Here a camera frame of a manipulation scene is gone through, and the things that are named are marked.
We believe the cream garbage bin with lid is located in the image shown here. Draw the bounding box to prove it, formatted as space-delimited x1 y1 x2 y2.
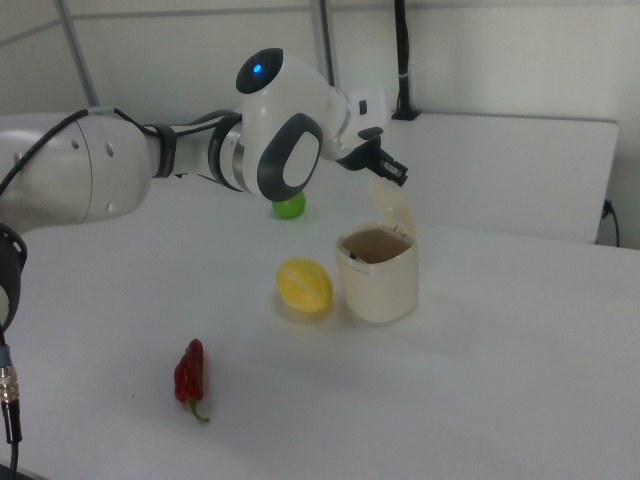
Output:
334 178 420 325

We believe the red toy chili pepper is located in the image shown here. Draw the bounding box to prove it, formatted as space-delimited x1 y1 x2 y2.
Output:
173 338 211 425

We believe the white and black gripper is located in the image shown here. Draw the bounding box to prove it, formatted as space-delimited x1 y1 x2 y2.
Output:
336 85 412 189

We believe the black wall plug cable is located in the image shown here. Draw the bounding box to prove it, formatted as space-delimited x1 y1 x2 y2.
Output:
601 198 622 247

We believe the grey connector with black cable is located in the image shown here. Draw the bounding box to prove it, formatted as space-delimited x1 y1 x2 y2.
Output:
0 329 24 480

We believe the black camera pole with base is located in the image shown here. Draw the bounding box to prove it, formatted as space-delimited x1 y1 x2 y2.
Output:
391 0 422 121

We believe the yellow toy melon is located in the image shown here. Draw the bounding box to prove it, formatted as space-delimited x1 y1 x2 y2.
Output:
276 256 334 315

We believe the grey metal frame post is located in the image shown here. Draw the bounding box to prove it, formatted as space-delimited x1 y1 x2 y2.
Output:
56 0 101 109
308 0 337 87

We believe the green toy apple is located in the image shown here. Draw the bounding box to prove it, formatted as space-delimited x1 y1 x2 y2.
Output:
271 192 307 221

